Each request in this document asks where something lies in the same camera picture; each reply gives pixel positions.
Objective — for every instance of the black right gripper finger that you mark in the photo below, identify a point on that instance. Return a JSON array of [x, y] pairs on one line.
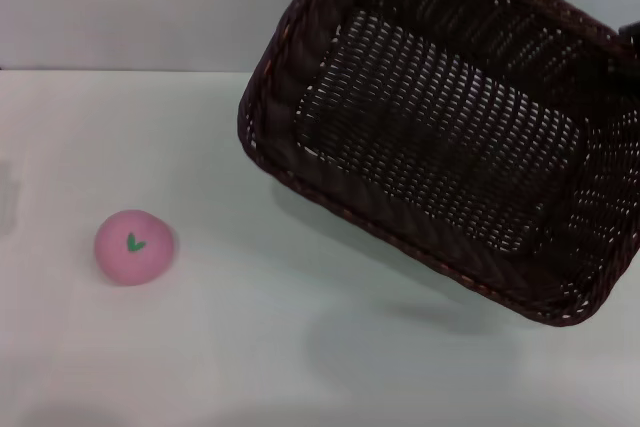
[[631, 30]]

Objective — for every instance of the dark brown woven basket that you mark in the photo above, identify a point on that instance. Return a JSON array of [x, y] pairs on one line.
[[440, 157]]

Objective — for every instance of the pink peach ball toy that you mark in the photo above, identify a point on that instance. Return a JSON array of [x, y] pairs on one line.
[[135, 257]]

